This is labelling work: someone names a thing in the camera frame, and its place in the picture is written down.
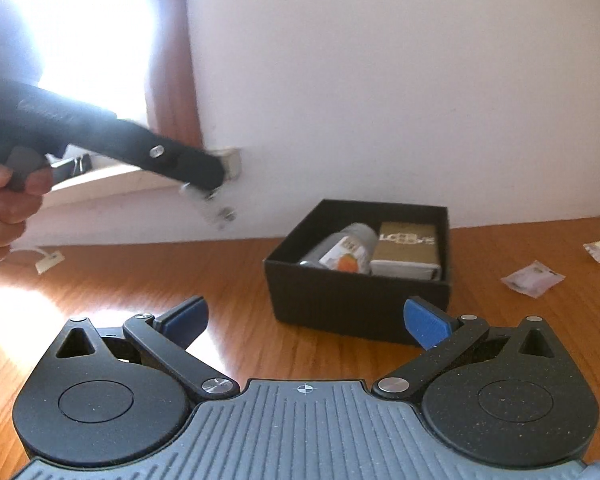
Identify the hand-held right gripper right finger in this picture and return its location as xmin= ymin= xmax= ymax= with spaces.
xmin=371 ymin=296 xmax=561 ymax=404

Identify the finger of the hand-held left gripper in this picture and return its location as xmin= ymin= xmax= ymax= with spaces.
xmin=179 ymin=181 xmax=237 ymax=232

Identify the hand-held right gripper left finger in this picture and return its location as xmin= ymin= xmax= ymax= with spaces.
xmin=55 ymin=296 xmax=238 ymax=403

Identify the small cardboard box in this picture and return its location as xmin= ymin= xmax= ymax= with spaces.
xmin=369 ymin=220 xmax=444 ymax=281

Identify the black box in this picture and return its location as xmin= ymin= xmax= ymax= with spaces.
xmin=263 ymin=198 xmax=454 ymax=346

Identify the clear jar with orange label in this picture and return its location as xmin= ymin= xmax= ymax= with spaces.
xmin=299 ymin=223 xmax=379 ymax=275

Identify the person's left hand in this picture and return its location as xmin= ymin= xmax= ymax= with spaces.
xmin=0 ymin=149 xmax=54 ymax=267

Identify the black binder clip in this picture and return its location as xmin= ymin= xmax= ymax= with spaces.
xmin=54 ymin=155 xmax=94 ymax=179

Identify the cream window sill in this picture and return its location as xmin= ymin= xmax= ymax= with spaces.
xmin=39 ymin=146 xmax=244 ymax=209

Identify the brown curtain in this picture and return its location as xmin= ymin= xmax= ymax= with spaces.
xmin=146 ymin=0 xmax=204 ymax=147

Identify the clear plastic sachet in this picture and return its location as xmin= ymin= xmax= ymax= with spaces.
xmin=500 ymin=260 xmax=567 ymax=299

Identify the white paper tag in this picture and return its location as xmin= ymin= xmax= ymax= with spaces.
xmin=34 ymin=252 xmax=66 ymax=275

